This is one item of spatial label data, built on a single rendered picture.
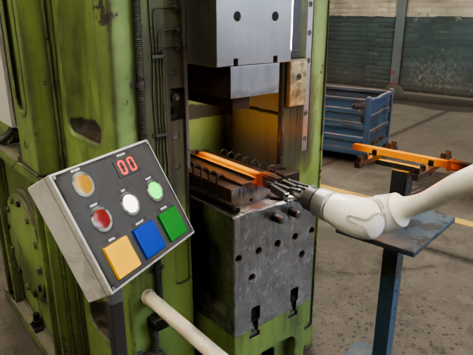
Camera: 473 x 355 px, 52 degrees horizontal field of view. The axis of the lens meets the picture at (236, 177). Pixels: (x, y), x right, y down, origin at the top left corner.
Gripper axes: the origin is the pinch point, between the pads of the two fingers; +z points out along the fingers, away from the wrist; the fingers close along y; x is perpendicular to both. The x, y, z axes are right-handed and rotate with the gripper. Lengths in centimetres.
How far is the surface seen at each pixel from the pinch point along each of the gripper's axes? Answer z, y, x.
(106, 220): -14, -63, 9
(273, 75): 6.6, 4.9, 32.7
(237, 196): 5.1, -9.7, -4.9
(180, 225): -10.9, -41.8, 0.4
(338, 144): 210, 300, -89
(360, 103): 192, 304, -42
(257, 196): 5.0, -1.2, -6.9
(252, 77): 6.6, -4.0, 32.9
